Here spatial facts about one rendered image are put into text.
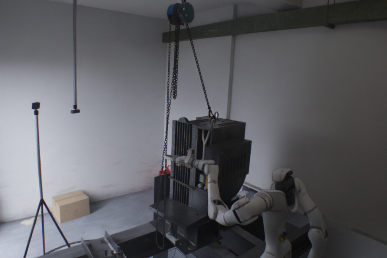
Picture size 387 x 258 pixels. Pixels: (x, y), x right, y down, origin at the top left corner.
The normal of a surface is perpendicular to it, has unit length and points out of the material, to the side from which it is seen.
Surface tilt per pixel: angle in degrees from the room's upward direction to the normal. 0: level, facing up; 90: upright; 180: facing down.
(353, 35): 90
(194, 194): 90
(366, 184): 90
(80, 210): 90
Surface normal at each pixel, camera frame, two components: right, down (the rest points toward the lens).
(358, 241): -0.80, 0.07
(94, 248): 0.04, -0.99
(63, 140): 0.59, 0.16
